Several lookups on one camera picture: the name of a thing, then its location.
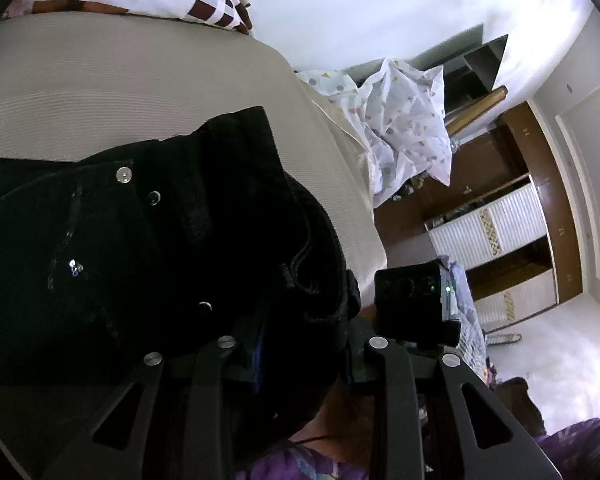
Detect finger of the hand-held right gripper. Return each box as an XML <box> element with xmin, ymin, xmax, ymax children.
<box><xmin>344</xmin><ymin>269</ymin><xmax>363</xmax><ymax>323</ymax></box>

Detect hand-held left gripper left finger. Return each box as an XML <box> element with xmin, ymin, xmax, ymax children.
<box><xmin>42</xmin><ymin>307</ymin><xmax>281</xmax><ymax>480</ymax></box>

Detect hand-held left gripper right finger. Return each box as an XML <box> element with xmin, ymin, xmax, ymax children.
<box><xmin>347</xmin><ymin>320</ymin><xmax>566</xmax><ymax>480</ymax></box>

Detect black pants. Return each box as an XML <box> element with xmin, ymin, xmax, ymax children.
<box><xmin>0</xmin><ymin>106</ymin><xmax>353</xmax><ymax>441</ymax></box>

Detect bluish patterned cloth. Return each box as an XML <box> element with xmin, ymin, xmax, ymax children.
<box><xmin>437</xmin><ymin>255</ymin><xmax>491</xmax><ymax>386</ymax></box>

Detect dark cloth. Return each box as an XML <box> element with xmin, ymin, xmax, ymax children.
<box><xmin>495</xmin><ymin>376</ymin><xmax>548</xmax><ymax>436</ymax></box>

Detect brown wardrobe with white panels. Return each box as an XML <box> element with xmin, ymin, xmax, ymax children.
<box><xmin>375</xmin><ymin>100</ymin><xmax>586</xmax><ymax>333</ymax></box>

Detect white dotted cloth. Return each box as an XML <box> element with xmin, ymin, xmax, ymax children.
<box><xmin>296</xmin><ymin>57</ymin><xmax>453</xmax><ymax>208</ymax></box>

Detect rolled wooden mat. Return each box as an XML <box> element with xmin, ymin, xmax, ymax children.
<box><xmin>445</xmin><ymin>85</ymin><xmax>508</xmax><ymax>137</ymax></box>

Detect dark grey shelf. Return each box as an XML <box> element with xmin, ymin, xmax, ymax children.
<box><xmin>415</xmin><ymin>22</ymin><xmax>510</xmax><ymax>121</ymax></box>

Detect beige bed mattress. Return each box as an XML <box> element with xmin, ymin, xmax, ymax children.
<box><xmin>0</xmin><ymin>12</ymin><xmax>388</xmax><ymax>480</ymax></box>

